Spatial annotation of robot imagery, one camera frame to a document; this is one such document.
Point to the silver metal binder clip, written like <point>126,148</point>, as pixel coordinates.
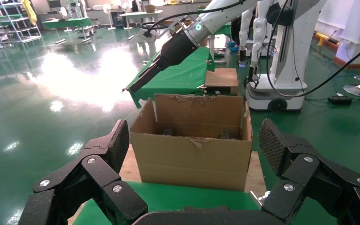
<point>211,61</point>
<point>202,88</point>

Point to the yellow hanging garment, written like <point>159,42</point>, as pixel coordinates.
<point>29,12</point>

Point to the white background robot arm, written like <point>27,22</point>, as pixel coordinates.
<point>262,31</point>
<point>245,31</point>

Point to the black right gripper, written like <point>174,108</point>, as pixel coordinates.
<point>178,49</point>

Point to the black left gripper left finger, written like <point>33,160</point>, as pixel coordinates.
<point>105,174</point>

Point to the yellow floor barrier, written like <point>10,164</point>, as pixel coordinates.
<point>321,38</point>

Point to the person in dark clothes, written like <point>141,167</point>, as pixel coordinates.
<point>236,31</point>

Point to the large open brown carton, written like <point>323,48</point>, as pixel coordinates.
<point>192,161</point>

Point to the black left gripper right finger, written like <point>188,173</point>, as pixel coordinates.
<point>307,180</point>

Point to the white table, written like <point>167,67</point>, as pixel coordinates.
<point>139,13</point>

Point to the white metal shelf rack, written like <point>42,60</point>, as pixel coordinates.
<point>27,39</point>

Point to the green cloth covered table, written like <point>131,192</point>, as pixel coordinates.
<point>226,31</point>
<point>66,23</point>

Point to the black power adapter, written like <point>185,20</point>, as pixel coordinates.
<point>340,100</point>

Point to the white wheeled robot body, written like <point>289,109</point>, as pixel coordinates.
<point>288,90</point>

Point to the plain small cardboard box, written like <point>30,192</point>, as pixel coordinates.
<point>150,8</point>

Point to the brown wooden crate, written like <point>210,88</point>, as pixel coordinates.
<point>222,77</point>

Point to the white standing fan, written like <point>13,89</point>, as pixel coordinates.
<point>106,8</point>
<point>62,12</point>

